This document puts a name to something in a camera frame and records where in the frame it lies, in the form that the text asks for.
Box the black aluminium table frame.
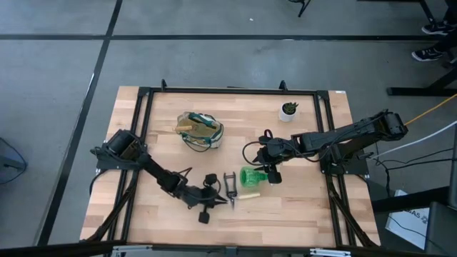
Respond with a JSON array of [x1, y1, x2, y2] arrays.
[[0, 79, 457, 257]]

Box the white cardboard box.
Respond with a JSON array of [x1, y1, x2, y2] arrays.
[[384, 188, 431, 251]]

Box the black pruning shears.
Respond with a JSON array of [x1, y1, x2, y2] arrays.
[[223, 171, 239, 211]]

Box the black stand leg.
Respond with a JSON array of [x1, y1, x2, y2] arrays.
[[288, 0, 312, 18]]

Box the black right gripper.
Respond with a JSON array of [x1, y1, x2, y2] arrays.
[[252, 128, 293, 185]]

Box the wooden handled garden trowel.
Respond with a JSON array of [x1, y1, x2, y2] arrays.
[[172, 123, 210, 138]]

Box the grey equipment base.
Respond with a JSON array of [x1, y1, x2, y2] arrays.
[[0, 137, 29, 186]]

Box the succulent in white pot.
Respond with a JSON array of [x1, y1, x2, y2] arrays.
[[278, 101, 300, 124]]

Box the person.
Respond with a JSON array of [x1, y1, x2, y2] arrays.
[[411, 0, 457, 69]]

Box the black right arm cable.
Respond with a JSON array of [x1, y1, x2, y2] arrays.
[[241, 140, 267, 167]]

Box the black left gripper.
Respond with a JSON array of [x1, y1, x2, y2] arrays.
[[185, 173, 229, 225]]

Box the silver aluminium bracket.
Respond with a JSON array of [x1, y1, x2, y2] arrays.
[[309, 248, 353, 257], [112, 244, 154, 257]]

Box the green plastic spray bottle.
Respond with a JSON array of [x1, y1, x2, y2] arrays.
[[239, 166, 269, 188]]

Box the white cable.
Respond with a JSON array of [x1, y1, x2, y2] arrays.
[[371, 120, 457, 160]]

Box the yellow cable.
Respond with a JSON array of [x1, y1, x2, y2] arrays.
[[404, 92, 457, 126]]

